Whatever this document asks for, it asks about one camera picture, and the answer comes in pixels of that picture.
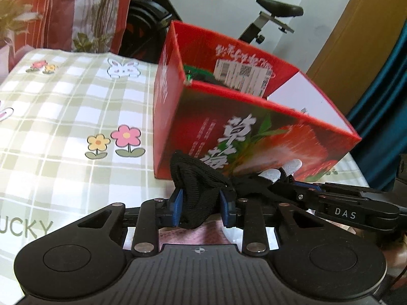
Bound red strawberry cardboard box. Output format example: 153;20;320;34
153;21;361;181

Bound black glove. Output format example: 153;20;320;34
170;151;295;229

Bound green tasselled pouch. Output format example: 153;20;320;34
183;65;217;84

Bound pink knitted cloth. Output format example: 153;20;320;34
159;220;230;245

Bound black exercise bike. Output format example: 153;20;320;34
119;0;304;64

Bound green checkered tablecloth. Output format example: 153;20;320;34
0;48;370;305

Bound wooden door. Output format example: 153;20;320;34
306;0;406;114

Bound teal curtain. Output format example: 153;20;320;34
347;26;406;190

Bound pink printed backdrop cloth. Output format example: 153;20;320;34
1;0;130;77

